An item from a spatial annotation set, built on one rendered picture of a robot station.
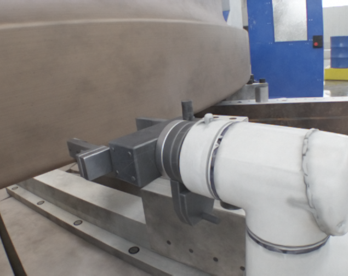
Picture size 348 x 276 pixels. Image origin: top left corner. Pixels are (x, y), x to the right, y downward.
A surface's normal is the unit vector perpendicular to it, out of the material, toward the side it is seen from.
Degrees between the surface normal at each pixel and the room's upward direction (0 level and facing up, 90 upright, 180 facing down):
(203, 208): 90
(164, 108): 90
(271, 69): 90
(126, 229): 72
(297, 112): 90
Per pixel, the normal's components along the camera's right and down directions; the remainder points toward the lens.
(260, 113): -0.22, 0.31
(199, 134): -0.49, -0.58
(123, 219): -0.58, -0.01
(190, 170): -0.68, 0.22
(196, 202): 0.73, 0.13
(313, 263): 0.28, 0.24
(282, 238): -0.48, 0.33
